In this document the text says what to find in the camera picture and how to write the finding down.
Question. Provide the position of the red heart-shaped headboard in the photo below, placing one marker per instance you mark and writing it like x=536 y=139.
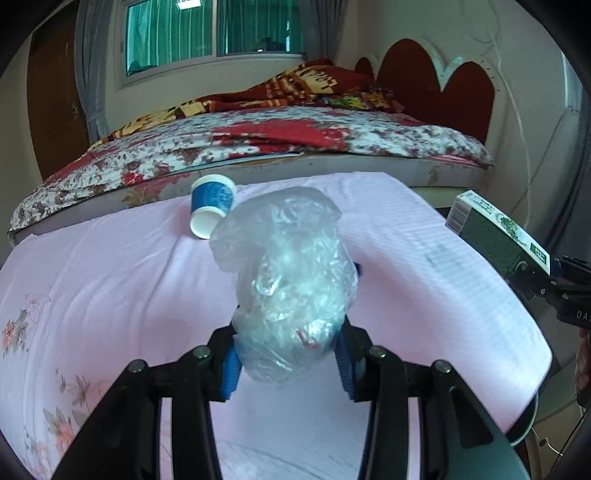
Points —
x=466 y=94

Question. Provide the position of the clear plastic bag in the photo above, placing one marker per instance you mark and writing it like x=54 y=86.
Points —
x=295 y=280

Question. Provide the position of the grey curtain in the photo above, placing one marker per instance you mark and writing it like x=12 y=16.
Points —
x=569 y=212

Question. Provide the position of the blue patterned paper cup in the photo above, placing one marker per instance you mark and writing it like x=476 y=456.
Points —
x=211 y=198

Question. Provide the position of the person's right hand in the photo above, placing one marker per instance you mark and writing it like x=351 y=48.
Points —
x=583 y=359

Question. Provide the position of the green white carton box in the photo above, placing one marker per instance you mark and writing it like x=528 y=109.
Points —
x=497 y=237

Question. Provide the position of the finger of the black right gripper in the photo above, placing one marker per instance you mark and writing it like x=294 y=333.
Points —
x=527 y=282

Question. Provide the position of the bed with floral quilt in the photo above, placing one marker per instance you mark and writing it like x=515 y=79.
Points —
x=181 y=145

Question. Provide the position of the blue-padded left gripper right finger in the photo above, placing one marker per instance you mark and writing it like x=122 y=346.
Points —
x=352 y=345

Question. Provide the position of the red patterned blanket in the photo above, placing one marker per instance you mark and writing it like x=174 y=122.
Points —
x=315 y=83

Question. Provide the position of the window with green curtain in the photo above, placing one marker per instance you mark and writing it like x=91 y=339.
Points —
x=161 y=36

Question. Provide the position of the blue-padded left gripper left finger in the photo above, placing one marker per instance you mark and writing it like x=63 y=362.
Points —
x=225 y=365

